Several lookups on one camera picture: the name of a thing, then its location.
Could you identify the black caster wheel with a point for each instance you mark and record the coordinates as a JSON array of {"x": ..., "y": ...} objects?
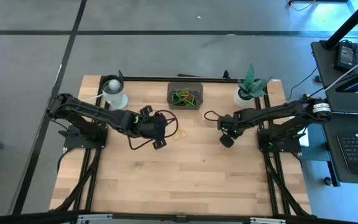
[{"x": 328, "y": 181}]

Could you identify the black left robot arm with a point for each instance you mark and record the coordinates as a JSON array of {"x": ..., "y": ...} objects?
[{"x": 89, "y": 112}]

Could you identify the black aluminium table frame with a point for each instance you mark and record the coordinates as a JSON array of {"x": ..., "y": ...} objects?
[{"x": 154, "y": 79}]

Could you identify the black keyboard desk shelf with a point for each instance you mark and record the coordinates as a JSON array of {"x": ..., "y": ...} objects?
[{"x": 331, "y": 155}]

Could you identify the green plant in white pot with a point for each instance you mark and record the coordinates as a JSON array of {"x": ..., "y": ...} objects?
[{"x": 250, "y": 84}]

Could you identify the black power adapter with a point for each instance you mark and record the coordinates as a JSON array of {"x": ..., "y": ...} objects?
[{"x": 345, "y": 57}]

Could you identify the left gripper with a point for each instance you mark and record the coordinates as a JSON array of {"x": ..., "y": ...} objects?
[{"x": 152, "y": 127}]

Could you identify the grey translucent plastic bin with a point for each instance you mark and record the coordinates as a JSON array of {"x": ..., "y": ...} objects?
[{"x": 170, "y": 85}]

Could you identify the black diagonal pole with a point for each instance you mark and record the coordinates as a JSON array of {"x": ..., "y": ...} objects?
[{"x": 350, "y": 21}]

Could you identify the white globe table lamp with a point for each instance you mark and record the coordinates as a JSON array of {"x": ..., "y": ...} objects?
[{"x": 113, "y": 93}]

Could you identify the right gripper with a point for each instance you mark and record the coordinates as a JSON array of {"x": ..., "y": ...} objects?
[{"x": 230, "y": 124}]

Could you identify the small black rail bracket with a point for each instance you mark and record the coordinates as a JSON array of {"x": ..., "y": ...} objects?
[
  {"x": 120, "y": 74},
  {"x": 226, "y": 74}
]

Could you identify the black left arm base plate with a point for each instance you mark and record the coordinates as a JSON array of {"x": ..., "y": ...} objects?
[{"x": 73, "y": 143}]

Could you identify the yellow black power strip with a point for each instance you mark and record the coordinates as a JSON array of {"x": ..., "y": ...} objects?
[{"x": 306, "y": 99}]

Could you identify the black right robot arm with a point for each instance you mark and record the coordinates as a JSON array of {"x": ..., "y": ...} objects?
[{"x": 275, "y": 112}]

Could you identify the black camera rig beam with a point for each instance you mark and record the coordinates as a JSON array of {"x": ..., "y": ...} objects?
[{"x": 26, "y": 217}]

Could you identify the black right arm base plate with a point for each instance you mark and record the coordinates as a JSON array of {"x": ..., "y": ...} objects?
[{"x": 292, "y": 146}]

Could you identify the black desk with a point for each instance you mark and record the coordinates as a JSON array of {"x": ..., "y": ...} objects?
[{"x": 325, "y": 71}]

